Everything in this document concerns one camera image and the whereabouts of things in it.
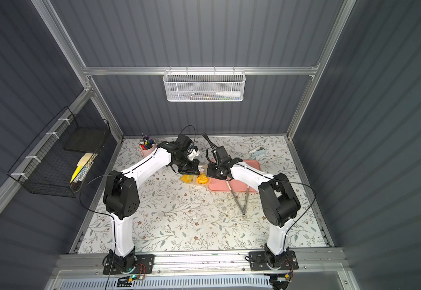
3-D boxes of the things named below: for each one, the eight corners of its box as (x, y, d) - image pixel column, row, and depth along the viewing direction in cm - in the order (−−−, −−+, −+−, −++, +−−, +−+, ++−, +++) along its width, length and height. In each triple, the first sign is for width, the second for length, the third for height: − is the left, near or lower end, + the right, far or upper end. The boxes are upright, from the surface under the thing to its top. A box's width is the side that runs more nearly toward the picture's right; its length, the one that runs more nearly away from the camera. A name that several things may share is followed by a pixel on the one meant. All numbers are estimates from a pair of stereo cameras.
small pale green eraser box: (252, 158, 112) (252, 155, 110) (248, 152, 114) (248, 150, 112) (265, 153, 114) (266, 150, 112) (261, 148, 117) (262, 145, 115)
